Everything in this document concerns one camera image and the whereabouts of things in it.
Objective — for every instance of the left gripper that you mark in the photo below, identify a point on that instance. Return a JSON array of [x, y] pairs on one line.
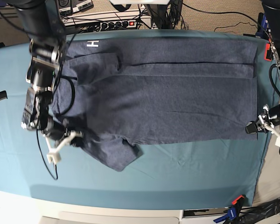
[[269, 120]]

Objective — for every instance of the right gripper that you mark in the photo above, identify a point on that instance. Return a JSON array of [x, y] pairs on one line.
[[57, 136]]

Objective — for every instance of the blue-grey heather T-shirt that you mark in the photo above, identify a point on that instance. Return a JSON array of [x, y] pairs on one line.
[[153, 91]]

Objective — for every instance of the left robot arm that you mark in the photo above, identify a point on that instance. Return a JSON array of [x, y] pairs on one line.
[[272, 13]]

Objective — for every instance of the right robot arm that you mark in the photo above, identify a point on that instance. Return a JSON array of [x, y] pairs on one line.
[[42, 22]]

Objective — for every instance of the orange black clamp upper right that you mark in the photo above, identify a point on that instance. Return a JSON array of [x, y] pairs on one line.
[[268, 55]]

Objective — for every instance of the orange blue clamp bottom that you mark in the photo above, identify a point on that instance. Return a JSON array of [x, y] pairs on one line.
[[233, 212]]

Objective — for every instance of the black plastic bag bottom right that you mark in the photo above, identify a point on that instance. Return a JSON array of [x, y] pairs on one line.
[[260, 212]]

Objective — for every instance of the blue clamp upper right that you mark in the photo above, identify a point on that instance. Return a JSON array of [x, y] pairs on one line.
[[262, 24]]

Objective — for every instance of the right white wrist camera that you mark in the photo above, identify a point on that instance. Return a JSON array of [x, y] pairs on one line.
[[53, 157]]

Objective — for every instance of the white power strip red switch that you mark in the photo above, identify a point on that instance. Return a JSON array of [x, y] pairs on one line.
[[101, 26]]

